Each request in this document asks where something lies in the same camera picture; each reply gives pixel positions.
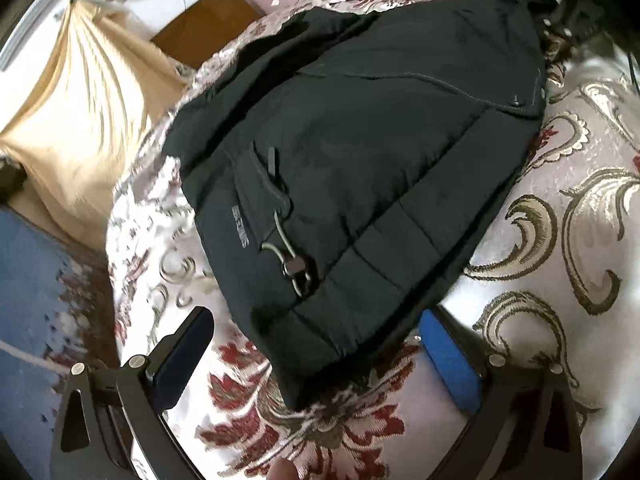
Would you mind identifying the floral satin bedspread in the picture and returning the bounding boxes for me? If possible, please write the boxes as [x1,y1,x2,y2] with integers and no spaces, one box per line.
[102,0,640,480]

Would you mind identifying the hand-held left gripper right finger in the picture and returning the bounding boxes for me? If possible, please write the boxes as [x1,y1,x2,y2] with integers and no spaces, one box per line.
[419,305,584,480]

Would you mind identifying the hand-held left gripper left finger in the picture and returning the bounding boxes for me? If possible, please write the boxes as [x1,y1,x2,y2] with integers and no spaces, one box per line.
[59,305,216,480]

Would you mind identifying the wooden headboard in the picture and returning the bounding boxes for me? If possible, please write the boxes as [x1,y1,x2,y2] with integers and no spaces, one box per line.
[150,0,266,69]

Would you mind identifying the person's left hand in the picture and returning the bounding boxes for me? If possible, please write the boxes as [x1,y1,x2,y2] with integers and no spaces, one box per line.
[265,460,302,480]

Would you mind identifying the black jacket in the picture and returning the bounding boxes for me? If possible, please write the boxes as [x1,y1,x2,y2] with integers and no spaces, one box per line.
[162,0,548,411]

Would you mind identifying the yellow hanging sheet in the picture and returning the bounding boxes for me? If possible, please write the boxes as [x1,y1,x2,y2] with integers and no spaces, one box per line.
[0,0,197,252]

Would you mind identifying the blue printed curtain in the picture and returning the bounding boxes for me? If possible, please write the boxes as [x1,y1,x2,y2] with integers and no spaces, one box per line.
[0,205,122,461]

